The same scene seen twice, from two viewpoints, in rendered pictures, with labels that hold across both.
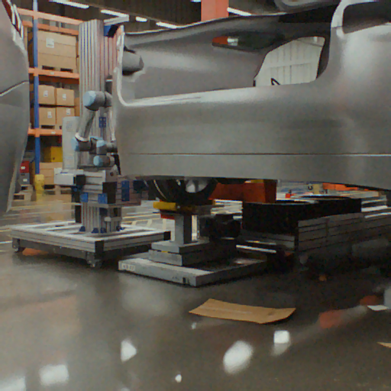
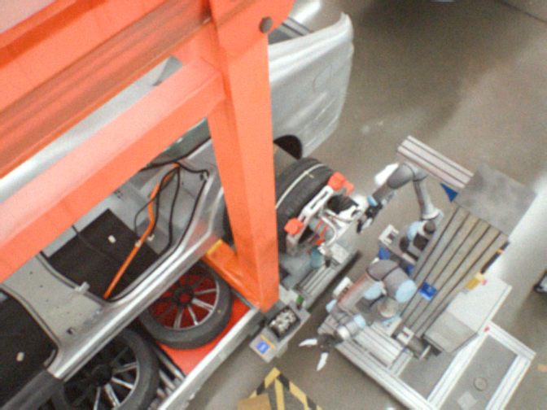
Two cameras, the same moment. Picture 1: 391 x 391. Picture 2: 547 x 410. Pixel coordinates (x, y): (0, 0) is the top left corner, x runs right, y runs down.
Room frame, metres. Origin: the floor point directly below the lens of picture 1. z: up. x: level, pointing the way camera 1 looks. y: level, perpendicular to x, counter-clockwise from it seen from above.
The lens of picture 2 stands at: (6.14, -0.04, 3.74)
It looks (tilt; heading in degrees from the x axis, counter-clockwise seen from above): 60 degrees down; 181
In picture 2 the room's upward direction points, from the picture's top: 3 degrees counter-clockwise
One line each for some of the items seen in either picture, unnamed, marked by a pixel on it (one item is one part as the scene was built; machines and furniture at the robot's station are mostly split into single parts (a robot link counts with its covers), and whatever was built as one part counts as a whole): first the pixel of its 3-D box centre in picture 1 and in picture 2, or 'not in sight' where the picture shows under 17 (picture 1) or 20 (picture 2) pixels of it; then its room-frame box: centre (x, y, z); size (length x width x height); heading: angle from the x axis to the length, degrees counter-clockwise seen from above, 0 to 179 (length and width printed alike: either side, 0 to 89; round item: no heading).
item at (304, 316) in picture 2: (201, 206); (280, 329); (5.23, -0.06, 0.44); 0.43 x 0.17 x 0.03; 136
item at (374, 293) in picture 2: not in sight; (370, 293); (5.19, 0.48, 0.98); 0.13 x 0.12 x 0.14; 33
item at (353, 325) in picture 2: not in sight; (353, 324); (5.44, 0.33, 1.21); 0.11 x 0.08 x 0.09; 123
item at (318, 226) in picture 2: not in sight; (325, 226); (4.67, 0.26, 0.85); 0.21 x 0.14 x 0.14; 46
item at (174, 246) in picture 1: (183, 230); (296, 239); (4.50, 0.09, 0.32); 0.40 x 0.30 x 0.28; 136
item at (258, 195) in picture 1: (244, 179); (225, 257); (4.80, -0.41, 0.69); 0.52 x 0.17 x 0.35; 46
